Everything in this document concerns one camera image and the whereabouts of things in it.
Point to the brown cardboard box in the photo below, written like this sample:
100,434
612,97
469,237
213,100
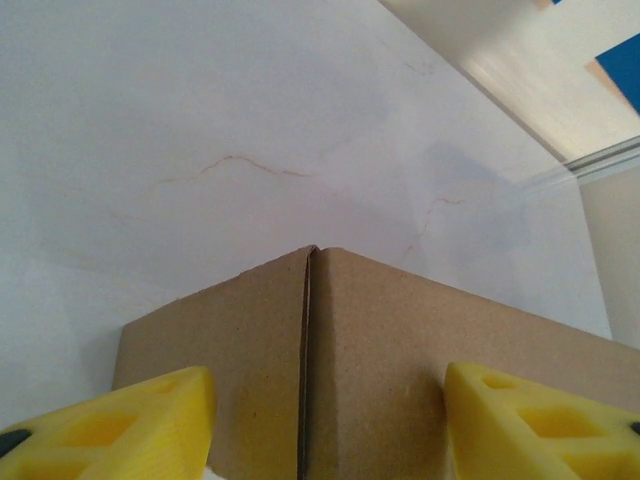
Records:
360,360

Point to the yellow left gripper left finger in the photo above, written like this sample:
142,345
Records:
115,430

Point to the aluminium right corner post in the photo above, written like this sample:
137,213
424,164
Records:
600,162

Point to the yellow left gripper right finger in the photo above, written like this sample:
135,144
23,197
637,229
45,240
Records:
540,430

